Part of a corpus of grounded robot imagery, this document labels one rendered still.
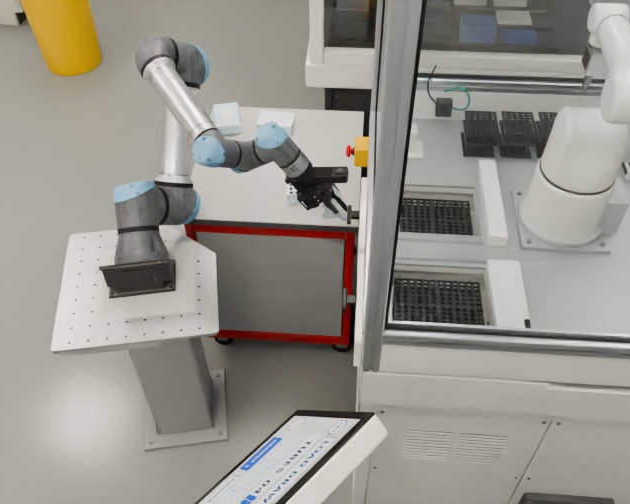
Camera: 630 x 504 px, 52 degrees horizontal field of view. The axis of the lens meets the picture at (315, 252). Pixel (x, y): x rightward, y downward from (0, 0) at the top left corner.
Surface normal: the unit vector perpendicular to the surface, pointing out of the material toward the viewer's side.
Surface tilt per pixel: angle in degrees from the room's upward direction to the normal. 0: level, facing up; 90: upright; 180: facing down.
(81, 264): 0
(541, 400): 90
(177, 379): 90
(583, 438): 90
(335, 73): 90
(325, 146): 0
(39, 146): 0
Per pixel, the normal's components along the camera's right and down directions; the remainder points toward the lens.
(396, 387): -0.07, 0.73
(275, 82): -0.01, -0.68
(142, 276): 0.15, 0.73
